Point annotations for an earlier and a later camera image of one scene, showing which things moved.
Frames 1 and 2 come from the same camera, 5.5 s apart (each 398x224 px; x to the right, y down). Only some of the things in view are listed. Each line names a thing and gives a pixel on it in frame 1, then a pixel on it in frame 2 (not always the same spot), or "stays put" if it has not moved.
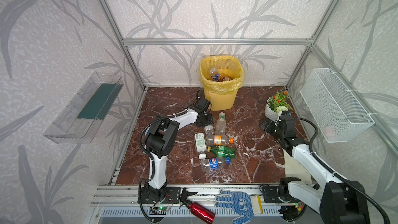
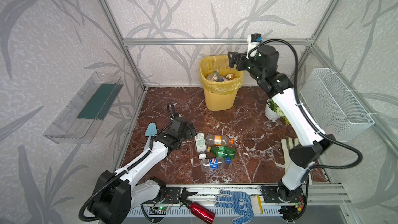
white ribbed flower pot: (270, 114) stays put
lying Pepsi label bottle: (214, 163) stays put
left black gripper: (203, 120) -> (189, 129)
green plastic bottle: (223, 151) stays put
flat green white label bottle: (200, 142) stays put
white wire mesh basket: (338, 115) stays put
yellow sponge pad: (256, 203) stays put
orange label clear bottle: (218, 140) stays put
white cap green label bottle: (221, 124) -> (214, 76)
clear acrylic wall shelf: (78, 123) stays put
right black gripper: (270, 124) -> (238, 60)
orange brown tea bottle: (223, 77) -> (230, 77)
